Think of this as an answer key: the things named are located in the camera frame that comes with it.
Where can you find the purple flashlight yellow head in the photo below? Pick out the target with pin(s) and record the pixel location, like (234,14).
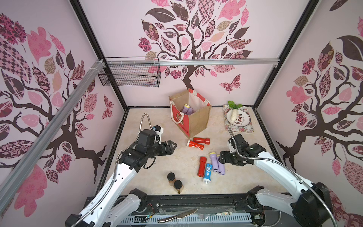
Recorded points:
(190,111)

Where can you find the red and brown tote bag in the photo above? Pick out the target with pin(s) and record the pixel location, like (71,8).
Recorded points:
(193,124)

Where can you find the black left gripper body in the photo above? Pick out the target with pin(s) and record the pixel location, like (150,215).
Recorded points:
(159,150)

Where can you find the floral plate with radish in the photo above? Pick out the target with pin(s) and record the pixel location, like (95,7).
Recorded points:
(237,118)

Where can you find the aluminium rail back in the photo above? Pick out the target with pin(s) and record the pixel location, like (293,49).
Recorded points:
(248,61)

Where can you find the aluminium rail left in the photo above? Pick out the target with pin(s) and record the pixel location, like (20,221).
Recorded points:
(21,171)

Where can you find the red flashlight top right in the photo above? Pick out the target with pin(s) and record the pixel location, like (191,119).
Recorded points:
(201,140)

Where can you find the black cap jar front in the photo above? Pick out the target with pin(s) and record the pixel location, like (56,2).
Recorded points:
(178,186)

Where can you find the black wire basket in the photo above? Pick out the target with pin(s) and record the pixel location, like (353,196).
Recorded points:
(131,72)

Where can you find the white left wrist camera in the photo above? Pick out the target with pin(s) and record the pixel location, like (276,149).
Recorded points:
(159,131)

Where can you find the red flashlight upright row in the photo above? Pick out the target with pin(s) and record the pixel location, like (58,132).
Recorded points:
(202,166)

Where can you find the red flashlight silver head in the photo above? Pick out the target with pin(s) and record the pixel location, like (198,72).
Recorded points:
(195,145)

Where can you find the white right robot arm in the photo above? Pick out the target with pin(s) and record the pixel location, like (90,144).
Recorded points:
(308,203)

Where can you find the white cable duct strip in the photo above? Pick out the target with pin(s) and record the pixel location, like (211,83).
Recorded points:
(192,219)

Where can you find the wooden handled knife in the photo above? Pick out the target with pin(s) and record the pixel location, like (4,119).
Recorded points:
(177,217)

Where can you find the black cap jar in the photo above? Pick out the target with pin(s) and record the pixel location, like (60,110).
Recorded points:
(178,186)
(171,178)

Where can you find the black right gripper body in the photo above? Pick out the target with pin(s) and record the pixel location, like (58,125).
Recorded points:
(229,157)

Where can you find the aluminium rail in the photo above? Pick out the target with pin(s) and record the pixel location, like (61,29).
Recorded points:
(248,61)
(21,171)

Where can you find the blue flashlight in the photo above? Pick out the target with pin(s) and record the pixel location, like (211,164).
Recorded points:
(207,175)

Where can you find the black cap jar rear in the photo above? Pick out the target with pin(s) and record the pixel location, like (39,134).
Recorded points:
(171,178)

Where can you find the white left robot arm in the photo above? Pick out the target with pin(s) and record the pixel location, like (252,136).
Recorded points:
(103,210)

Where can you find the silver fork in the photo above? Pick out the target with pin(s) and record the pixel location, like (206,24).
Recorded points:
(205,216)

